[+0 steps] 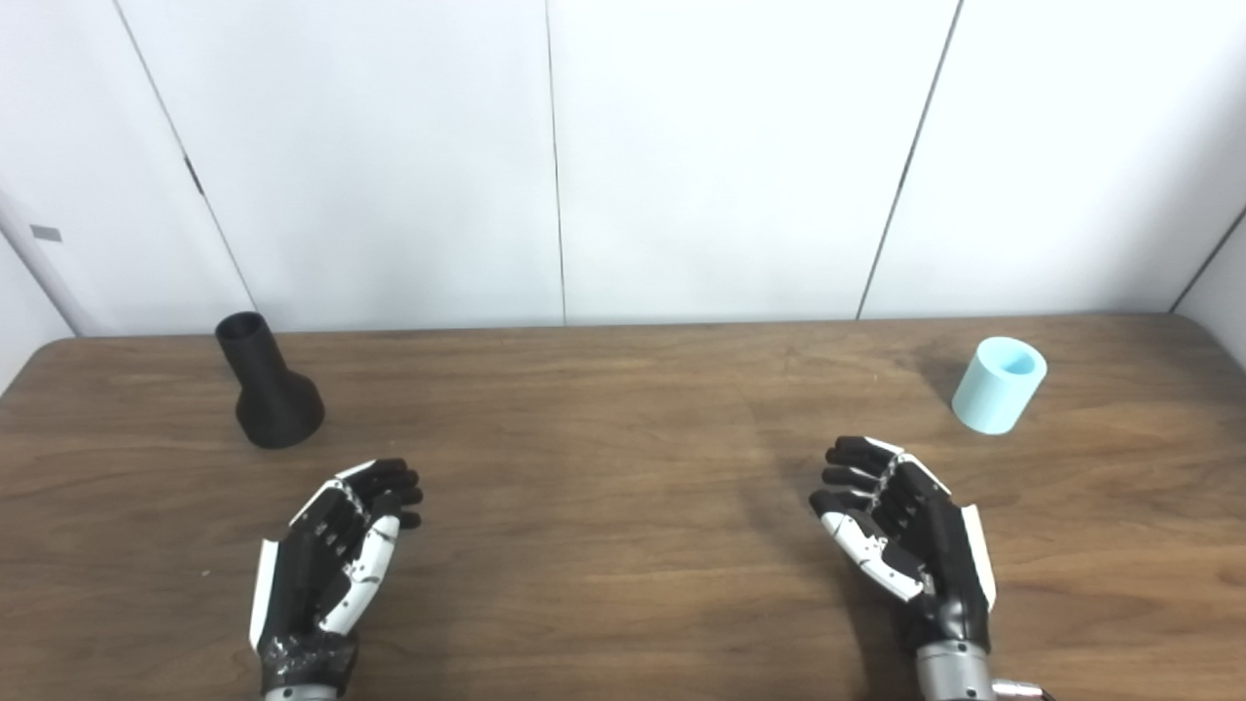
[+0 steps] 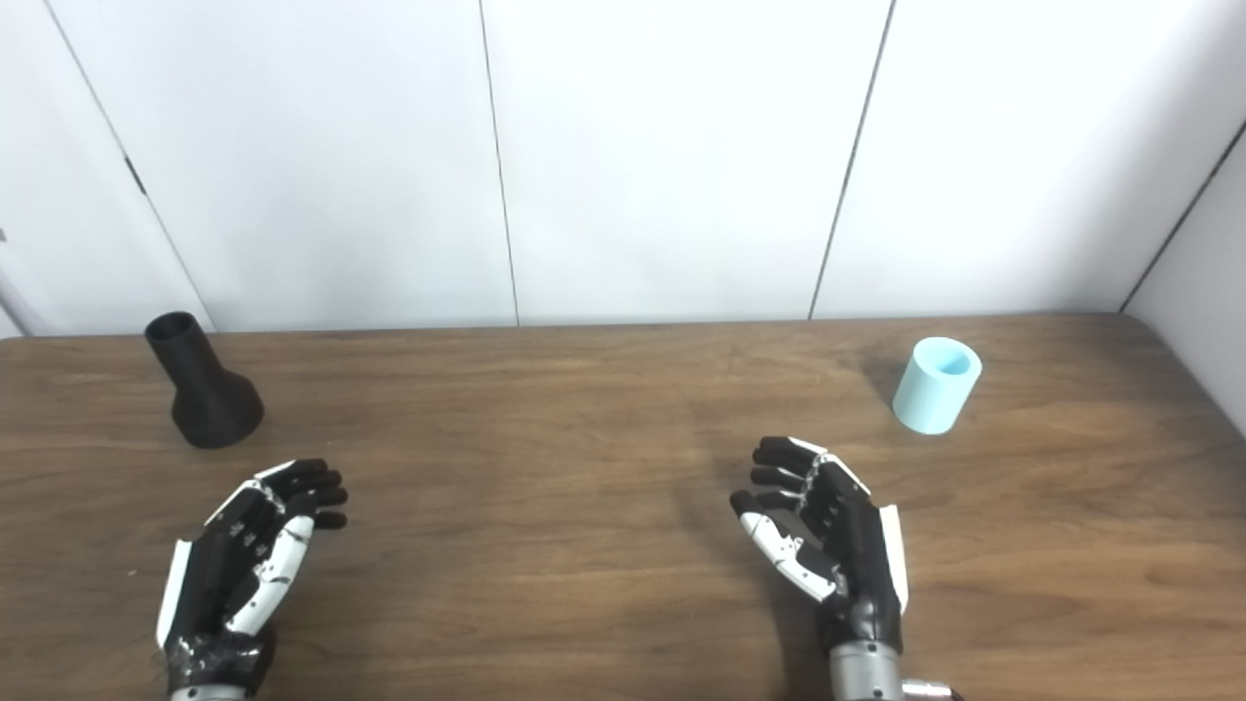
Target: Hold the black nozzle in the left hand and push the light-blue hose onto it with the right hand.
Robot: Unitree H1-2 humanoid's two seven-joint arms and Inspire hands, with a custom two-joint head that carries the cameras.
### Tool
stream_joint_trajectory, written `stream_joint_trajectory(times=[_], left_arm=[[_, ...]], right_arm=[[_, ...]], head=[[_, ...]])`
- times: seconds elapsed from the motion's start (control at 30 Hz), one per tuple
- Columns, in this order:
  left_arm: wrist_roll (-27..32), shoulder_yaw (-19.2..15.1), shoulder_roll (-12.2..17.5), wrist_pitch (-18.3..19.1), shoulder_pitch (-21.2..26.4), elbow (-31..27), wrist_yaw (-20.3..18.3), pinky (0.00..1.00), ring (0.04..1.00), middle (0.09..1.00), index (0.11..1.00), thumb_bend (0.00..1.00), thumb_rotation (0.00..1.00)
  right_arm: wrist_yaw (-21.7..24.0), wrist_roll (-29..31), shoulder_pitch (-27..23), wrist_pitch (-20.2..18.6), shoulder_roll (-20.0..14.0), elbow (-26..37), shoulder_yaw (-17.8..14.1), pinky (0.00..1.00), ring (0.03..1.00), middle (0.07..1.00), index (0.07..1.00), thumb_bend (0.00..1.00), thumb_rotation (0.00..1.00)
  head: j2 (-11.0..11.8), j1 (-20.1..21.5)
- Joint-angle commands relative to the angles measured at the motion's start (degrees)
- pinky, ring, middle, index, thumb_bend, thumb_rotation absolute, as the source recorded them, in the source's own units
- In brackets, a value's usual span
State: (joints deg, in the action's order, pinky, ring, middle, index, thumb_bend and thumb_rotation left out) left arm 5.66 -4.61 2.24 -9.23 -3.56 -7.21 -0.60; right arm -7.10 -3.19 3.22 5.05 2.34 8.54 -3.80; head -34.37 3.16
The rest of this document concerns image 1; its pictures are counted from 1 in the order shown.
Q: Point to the white and black left hand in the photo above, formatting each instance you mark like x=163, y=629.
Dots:
x=311, y=565

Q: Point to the white and black right hand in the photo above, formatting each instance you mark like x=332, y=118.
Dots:
x=934, y=555

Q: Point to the black flared nozzle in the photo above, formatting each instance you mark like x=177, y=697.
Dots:
x=274, y=404

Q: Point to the black wall panel hinge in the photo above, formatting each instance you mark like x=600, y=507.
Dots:
x=195, y=176

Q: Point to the small gray wall label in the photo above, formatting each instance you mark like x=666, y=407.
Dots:
x=45, y=234

